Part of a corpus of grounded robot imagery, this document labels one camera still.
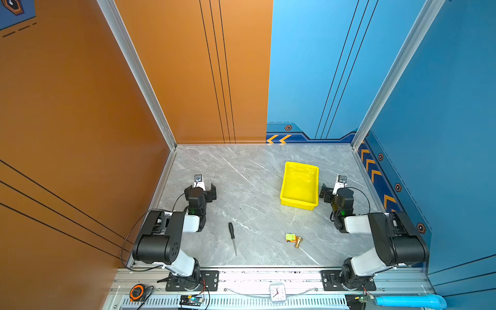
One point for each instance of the left circuit board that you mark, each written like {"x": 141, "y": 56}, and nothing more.
{"x": 191, "y": 302}

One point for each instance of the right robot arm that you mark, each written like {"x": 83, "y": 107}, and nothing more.
{"x": 395, "y": 239}

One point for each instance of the black handle screwdriver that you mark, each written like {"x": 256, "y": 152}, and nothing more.
{"x": 232, "y": 235}

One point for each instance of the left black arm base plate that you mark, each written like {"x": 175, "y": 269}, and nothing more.
{"x": 205, "y": 279}

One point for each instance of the circuit board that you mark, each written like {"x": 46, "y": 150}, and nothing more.
{"x": 191, "y": 302}
{"x": 354, "y": 302}

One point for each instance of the right circuit board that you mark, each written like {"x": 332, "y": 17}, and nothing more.
{"x": 354, "y": 302}

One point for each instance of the aluminium corner post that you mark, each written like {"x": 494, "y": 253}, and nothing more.
{"x": 119, "y": 30}
{"x": 421, "y": 26}

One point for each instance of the right aluminium corner post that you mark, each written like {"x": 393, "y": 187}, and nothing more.
{"x": 421, "y": 26}

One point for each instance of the orange black tape measure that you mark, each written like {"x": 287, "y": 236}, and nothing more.
{"x": 137, "y": 293}

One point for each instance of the yellow plastic bin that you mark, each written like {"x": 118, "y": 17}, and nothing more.
{"x": 300, "y": 186}

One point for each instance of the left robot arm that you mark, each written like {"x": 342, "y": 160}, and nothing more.
{"x": 159, "y": 239}

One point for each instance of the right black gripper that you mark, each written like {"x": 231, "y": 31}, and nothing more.
{"x": 325, "y": 195}

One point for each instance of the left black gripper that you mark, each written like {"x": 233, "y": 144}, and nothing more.
{"x": 209, "y": 193}

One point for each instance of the small brass fitting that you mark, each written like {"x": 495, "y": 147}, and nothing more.
{"x": 298, "y": 242}

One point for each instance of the aluminium front rail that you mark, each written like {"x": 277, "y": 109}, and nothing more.
{"x": 248, "y": 288}

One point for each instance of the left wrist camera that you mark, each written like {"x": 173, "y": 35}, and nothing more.
{"x": 199, "y": 181}

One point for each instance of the yellow green toy block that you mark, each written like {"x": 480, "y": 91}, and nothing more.
{"x": 292, "y": 238}

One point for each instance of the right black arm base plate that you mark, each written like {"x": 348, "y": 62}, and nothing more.
{"x": 335, "y": 280}

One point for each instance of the light blue tube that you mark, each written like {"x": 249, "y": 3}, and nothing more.
{"x": 426, "y": 301}

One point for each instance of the left aluminium corner post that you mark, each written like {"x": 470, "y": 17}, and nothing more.
{"x": 119, "y": 30}

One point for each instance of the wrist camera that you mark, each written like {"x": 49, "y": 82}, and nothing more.
{"x": 341, "y": 182}
{"x": 199, "y": 181}

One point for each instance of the small white clock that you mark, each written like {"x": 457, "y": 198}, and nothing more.
{"x": 277, "y": 292}

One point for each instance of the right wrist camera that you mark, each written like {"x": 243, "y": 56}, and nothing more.
{"x": 341, "y": 182}

